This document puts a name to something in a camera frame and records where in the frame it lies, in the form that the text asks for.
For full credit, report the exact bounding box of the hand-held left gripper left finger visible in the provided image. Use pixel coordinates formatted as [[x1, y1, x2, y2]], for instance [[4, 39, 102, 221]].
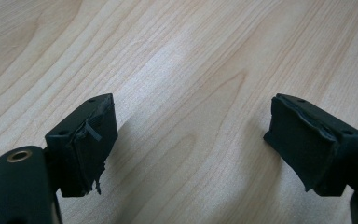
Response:
[[44, 92, 119, 199]]

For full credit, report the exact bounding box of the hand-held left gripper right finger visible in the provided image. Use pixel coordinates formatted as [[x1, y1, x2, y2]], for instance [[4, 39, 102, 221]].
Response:
[[263, 92, 358, 197]]

